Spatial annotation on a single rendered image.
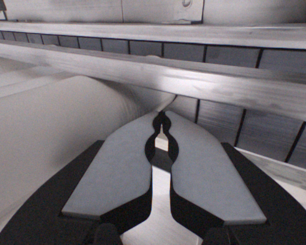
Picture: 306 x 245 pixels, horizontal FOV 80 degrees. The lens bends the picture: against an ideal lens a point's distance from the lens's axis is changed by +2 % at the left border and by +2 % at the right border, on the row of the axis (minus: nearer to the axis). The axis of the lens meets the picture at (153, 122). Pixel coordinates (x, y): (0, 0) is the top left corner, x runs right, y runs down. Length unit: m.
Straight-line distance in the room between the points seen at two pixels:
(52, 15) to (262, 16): 0.30
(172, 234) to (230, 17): 0.30
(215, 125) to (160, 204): 0.17
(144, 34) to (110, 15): 0.10
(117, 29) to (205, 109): 0.12
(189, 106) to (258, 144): 0.07
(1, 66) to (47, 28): 0.09
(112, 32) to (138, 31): 0.03
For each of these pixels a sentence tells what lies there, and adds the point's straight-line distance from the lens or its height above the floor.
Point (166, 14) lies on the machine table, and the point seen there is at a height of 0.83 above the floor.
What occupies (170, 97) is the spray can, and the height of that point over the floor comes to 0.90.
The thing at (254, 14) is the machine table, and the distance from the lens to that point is 0.20.
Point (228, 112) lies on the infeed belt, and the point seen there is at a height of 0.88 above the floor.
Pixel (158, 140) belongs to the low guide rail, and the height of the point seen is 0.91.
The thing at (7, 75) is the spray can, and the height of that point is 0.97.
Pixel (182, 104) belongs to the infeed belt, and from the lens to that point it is 0.18.
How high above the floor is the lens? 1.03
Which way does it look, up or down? 47 degrees down
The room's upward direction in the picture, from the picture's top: 129 degrees counter-clockwise
